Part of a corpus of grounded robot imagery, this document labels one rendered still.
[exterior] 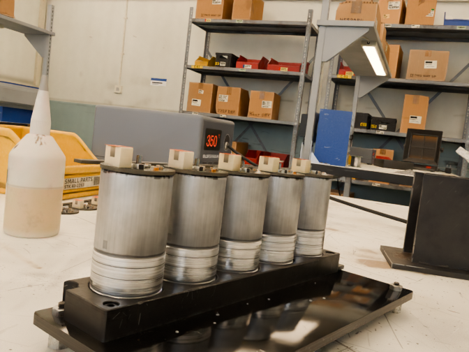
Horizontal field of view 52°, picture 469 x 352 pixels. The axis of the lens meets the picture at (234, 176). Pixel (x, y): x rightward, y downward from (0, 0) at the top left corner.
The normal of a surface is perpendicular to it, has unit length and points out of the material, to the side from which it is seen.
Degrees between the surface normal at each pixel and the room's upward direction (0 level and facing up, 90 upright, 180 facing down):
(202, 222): 90
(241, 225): 90
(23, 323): 0
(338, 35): 90
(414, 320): 0
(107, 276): 90
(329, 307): 0
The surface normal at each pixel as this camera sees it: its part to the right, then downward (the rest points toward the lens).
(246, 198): 0.22, 0.11
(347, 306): 0.11, -0.99
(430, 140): -0.45, -0.15
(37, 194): 0.59, 0.14
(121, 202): -0.12, 0.07
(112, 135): -0.33, 0.04
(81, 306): -0.63, -0.01
